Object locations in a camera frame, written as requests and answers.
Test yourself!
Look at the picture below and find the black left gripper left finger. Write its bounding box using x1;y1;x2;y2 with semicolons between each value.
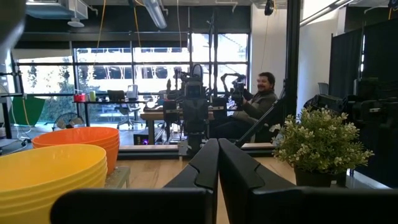
49;138;220;224

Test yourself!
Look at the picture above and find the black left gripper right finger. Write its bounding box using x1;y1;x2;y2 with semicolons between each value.
218;138;398;224

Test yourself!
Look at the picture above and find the wooden work table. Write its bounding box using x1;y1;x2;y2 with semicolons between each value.
139;107;225;146

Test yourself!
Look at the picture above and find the black computer glowing light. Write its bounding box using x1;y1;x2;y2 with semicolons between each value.
132;133;150;146

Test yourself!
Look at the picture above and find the person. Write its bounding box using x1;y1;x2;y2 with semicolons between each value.
210;72;280;141

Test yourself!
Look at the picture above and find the light grey office chair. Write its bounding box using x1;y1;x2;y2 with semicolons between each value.
125;83;140;103

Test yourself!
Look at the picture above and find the black office chair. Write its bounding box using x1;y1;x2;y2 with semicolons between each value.
106;89;134;129

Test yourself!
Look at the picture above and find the green potted plant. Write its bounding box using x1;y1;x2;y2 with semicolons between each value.
269;107;375;188

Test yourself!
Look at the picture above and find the black office desk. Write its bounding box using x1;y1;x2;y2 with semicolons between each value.
72;99;147;128

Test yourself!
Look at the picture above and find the white fluorescent ceiling light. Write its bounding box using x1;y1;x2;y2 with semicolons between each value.
143;0;169;30

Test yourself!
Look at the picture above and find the metal floor fan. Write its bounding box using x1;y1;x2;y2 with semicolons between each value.
51;111;86;132

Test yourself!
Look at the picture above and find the black equipment pile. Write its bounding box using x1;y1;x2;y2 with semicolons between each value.
303;77;398;189

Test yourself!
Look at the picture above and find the round white ceiling fixture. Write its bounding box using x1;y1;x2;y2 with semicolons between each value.
67;17;85;29

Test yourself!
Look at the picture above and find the black curtain partition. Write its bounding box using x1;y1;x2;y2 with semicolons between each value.
363;17;398;82
328;28;363;107

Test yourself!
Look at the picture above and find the white ceiling light strip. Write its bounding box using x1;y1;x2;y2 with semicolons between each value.
299;0;346;28

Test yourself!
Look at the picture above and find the green board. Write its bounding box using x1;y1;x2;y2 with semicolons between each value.
8;95;47;127

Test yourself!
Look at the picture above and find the ceiling air conditioning unit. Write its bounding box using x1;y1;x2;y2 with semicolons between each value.
25;0;89;21

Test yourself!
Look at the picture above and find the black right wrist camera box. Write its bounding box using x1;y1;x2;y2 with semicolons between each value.
183;80;205;100

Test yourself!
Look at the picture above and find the black table end rail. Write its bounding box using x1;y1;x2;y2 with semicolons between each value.
117;142;276;160

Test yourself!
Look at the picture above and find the black diagonal frame strut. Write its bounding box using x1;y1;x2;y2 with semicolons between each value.
234;86;289;149

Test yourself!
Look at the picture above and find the yellow hanging cable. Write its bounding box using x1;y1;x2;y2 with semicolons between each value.
96;0;107;50
132;5;142;48

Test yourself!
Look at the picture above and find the black frame upright post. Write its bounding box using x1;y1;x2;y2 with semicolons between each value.
285;0;302;118

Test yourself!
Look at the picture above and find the black ceiling cable reel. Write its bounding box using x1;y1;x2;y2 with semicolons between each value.
263;0;275;17

